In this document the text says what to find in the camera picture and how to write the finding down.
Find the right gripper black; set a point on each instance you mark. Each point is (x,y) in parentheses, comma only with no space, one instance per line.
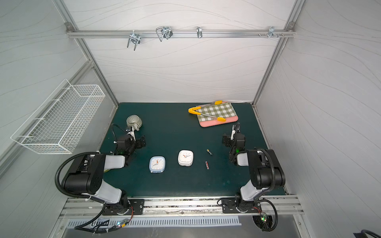
(226,140)

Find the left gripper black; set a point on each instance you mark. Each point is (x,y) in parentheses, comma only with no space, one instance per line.
(140,141)

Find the white alarm clock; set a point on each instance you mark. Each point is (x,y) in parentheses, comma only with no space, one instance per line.
(185,158)

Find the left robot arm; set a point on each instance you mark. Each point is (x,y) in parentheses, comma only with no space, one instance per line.
(82,176)

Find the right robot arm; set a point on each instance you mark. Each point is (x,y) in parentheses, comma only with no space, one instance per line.
(265,171)

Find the blue alarm clock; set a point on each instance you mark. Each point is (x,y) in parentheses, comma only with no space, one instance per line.
(157,164)

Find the pink tray checkered cloth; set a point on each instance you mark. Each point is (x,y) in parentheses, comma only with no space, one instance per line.
(224,110)

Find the yellow steel tongs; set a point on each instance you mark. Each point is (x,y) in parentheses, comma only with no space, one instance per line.
(195,112)

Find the metal hook clamp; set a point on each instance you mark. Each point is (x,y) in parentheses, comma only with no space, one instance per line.
(199,32)
(164,32)
(134,39)
(271,34)

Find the aluminium crossbar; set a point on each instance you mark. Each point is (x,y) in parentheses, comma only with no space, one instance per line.
(177,34)

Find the white wire basket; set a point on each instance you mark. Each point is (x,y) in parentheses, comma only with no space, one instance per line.
(58,124)

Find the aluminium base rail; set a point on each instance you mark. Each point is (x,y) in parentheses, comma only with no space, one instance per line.
(212,205)

